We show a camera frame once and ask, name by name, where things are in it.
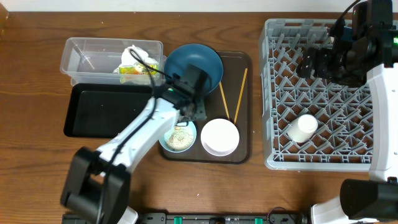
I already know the leftover rice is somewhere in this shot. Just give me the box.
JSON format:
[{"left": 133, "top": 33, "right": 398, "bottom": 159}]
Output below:
[{"left": 164, "top": 126, "right": 194, "bottom": 152}]

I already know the light blue bowl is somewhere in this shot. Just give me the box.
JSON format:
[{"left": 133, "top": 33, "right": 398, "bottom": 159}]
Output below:
[{"left": 159, "top": 121, "right": 197, "bottom": 153}]

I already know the white pink bowl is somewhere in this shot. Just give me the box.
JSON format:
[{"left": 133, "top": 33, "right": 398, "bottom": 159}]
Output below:
[{"left": 200, "top": 118, "right": 240, "bottom": 157}]

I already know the white napkin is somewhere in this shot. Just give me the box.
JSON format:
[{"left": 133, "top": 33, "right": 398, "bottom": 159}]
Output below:
[{"left": 114, "top": 45, "right": 161, "bottom": 85}]

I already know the white cream cup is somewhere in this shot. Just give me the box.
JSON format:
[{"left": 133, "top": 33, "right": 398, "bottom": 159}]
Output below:
[{"left": 287, "top": 114, "right": 318, "bottom": 143}]

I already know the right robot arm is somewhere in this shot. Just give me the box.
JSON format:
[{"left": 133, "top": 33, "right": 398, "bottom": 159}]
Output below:
[{"left": 296, "top": 0, "right": 397, "bottom": 223}]

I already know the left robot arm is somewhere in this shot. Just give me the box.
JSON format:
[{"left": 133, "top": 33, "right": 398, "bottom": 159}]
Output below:
[{"left": 60, "top": 65, "right": 212, "bottom": 224}]

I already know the grey dishwasher rack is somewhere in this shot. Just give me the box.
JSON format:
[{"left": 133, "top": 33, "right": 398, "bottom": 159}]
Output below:
[{"left": 259, "top": 19, "right": 373, "bottom": 172}]

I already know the black waste tray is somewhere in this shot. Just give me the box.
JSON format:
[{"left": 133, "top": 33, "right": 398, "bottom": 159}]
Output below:
[{"left": 63, "top": 83, "right": 152, "bottom": 138}]

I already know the clear plastic waste bin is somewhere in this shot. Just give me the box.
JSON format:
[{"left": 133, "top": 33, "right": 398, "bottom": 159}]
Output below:
[{"left": 60, "top": 37, "right": 166, "bottom": 85}]

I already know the left wooden chopstick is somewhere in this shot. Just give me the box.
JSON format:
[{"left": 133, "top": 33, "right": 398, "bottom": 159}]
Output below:
[{"left": 219, "top": 82, "right": 230, "bottom": 120}]

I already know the dark blue plate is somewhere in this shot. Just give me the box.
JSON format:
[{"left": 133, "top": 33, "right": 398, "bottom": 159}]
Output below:
[{"left": 164, "top": 44, "right": 224, "bottom": 96}]

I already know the brown serving tray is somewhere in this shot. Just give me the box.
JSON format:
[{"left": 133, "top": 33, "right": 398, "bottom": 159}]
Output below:
[{"left": 159, "top": 51, "right": 252, "bottom": 164}]

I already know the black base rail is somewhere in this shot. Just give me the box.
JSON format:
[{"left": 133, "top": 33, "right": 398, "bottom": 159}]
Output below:
[{"left": 136, "top": 213, "right": 308, "bottom": 224}]

